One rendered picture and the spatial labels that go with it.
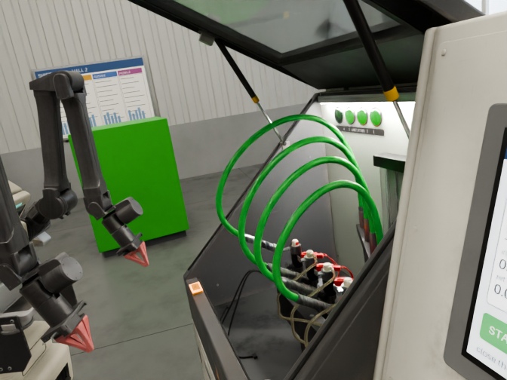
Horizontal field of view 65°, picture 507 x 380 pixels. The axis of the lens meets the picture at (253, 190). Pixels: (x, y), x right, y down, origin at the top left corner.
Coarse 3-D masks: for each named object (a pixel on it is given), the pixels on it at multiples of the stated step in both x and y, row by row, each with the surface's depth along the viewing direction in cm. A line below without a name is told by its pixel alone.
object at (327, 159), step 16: (320, 160) 78; (336, 160) 79; (288, 176) 77; (368, 192) 83; (272, 208) 77; (368, 208) 85; (256, 240) 77; (256, 256) 78; (288, 288) 82; (304, 288) 82
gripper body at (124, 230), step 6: (120, 228) 125; (126, 228) 127; (114, 234) 125; (120, 234) 125; (126, 234) 126; (132, 234) 128; (138, 234) 130; (120, 240) 126; (126, 240) 126; (132, 240) 127; (120, 246) 127; (126, 246) 125; (132, 246) 124; (120, 252) 124
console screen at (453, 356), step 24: (504, 120) 46; (504, 144) 46; (480, 168) 49; (504, 168) 46; (480, 192) 49; (504, 192) 46; (480, 216) 49; (504, 216) 45; (480, 240) 49; (504, 240) 45; (480, 264) 48; (504, 264) 45; (456, 288) 52; (480, 288) 48; (504, 288) 45; (456, 312) 52; (480, 312) 48; (504, 312) 45; (456, 336) 52; (480, 336) 48; (504, 336) 45; (456, 360) 52; (480, 360) 48; (504, 360) 45
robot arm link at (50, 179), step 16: (48, 80) 112; (80, 80) 117; (48, 96) 114; (48, 112) 116; (48, 128) 117; (48, 144) 119; (48, 160) 120; (64, 160) 124; (48, 176) 121; (64, 176) 124; (48, 192) 120; (48, 208) 121; (64, 208) 122
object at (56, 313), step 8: (56, 296) 87; (48, 304) 84; (56, 304) 85; (64, 304) 86; (80, 304) 90; (40, 312) 84; (48, 312) 84; (56, 312) 84; (64, 312) 85; (72, 312) 86; (48, 320) 84; (56, 320) 84; (64, 320) 84; (56, 328) 82; (64, 328) 82; (48, 336) 83
